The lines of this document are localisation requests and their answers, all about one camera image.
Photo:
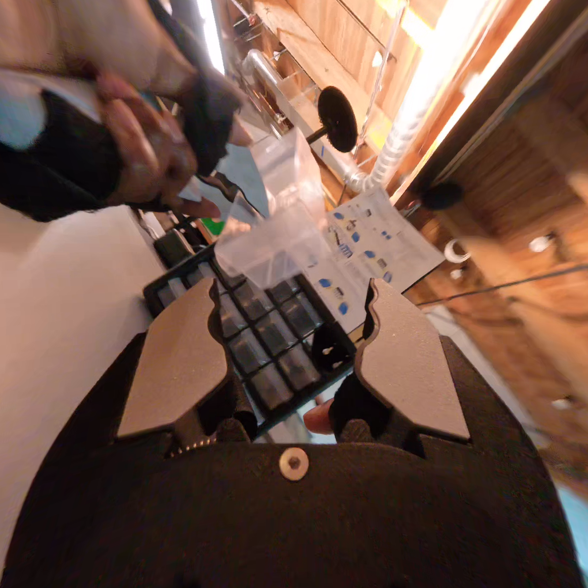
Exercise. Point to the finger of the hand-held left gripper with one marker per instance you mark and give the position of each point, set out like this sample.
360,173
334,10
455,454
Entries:
223,195
246,177

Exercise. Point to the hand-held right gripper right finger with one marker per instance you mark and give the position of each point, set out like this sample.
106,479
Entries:
409,363

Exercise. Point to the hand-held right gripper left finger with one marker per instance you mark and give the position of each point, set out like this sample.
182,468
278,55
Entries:
177,358

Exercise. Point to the clear plastic drawer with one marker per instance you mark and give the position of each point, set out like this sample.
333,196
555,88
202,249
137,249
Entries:
275,248

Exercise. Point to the black drawer cabinet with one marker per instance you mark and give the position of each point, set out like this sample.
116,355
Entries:
330,351

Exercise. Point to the person's left forearm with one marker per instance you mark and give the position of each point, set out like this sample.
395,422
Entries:
59,160

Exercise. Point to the set of clear drawers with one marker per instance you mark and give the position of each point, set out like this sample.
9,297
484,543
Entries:
298,317

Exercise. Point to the person's left hand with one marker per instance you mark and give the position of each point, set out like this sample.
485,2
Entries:
147,147

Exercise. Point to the person's right hand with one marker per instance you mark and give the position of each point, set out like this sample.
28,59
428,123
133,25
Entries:
319,418

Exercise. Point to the green plastic bin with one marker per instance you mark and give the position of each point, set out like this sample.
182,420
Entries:
212,226

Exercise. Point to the dark small box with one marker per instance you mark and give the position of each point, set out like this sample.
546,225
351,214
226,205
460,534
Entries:
173,247

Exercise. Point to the black round object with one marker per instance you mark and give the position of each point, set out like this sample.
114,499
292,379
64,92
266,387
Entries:
442,196
337,119

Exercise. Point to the instruction sheet with blue drawings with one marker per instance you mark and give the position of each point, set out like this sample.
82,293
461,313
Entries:
395,248

